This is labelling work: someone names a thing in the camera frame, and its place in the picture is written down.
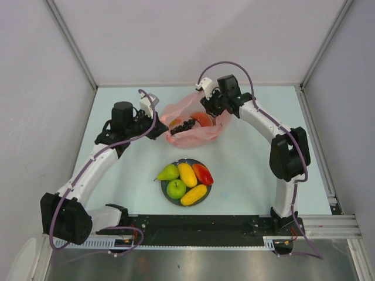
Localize green fake apple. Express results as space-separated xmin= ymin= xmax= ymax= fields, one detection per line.
xmin=166 ymin=179 xmax=186 ymax=200

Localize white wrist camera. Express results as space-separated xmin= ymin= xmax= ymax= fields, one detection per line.
xmin=195 ymin=77 xmax=217 ymax=100
xmin=139 ymin=93 xmax=159 ymax=118

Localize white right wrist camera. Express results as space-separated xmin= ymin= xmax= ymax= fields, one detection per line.
xmin=195 ymin=77 xmax=217 ymax=100

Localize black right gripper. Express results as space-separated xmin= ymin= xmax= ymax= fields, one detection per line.
xmin=200 ymin=87 xmax=228 ymax=119

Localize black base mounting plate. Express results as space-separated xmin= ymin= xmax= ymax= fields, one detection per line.
xmin=96 ymin=214 xmax=306 ymax=246

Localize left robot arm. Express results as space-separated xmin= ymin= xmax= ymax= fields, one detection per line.
xmin=40 ymin=95 xmax=168 ymax=245

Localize yellow fake lemon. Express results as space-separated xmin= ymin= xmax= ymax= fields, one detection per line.
xmin=178 ymin=163 xmax=197 ymax=188

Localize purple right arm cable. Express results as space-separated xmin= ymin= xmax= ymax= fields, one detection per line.
xmin=197 ymin=60 xmax=323 ymax=261

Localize yellow fake mango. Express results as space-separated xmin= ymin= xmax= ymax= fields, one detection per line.
xmin=180 ymin=184 xmax=207 ymax=206

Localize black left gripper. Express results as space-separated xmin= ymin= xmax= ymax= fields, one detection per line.
xmin=125 ymin=108 xmax=168 ymax=141

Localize pink plastic bag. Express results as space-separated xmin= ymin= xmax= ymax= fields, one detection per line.
xmin=160 ymin=91 xmax=232 ymax=148

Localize fake watermelon slice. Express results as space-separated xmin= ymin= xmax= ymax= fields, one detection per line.
xmin=190 ymin=112 xmax=213 ymax=127

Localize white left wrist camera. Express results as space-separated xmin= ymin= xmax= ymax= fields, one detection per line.
xmin=139 ymin=93 xmax=159 ymax=118

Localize black fake grapes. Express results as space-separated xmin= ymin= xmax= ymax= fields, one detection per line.
xmin=170 ymin=118 xmax=196 ymax=135

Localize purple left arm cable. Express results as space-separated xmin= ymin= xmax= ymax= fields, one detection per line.
xmin=49 ymin=88 xmax=158 ymax=250

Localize green fake pear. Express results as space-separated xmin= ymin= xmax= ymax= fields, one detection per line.
xmin=155 ymin=164 xmax=179 ymax=181

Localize aluminium frame rail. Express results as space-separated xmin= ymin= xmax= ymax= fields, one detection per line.
xmin=301 ymin=215 xmax=362 ymax=239

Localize red fake fruit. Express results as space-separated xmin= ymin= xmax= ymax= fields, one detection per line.
xmin=192 ymin=163 xmax=214 ymax=186

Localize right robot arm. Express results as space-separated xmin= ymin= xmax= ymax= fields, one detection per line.
xmin=196 ymin=75 xmax=311 ymax=235

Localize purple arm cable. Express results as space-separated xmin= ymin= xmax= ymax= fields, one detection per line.
xmin=49 ymin=88 xmax=158 ymax=250
xmin=197 ymin=60 xmax=323 ymax=261

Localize orange fake fruit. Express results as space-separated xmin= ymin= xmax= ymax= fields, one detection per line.
xmin=169 ymin=118 xmax=181 ymax=126

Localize white slotted cable duct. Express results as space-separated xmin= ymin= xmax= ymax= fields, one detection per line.
xmin=66 ymin=237 xmax=116 ymax=249

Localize dark teal ceramic plate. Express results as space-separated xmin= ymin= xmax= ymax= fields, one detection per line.
xmin=160 ymin=159 xmax=212 ymax=207

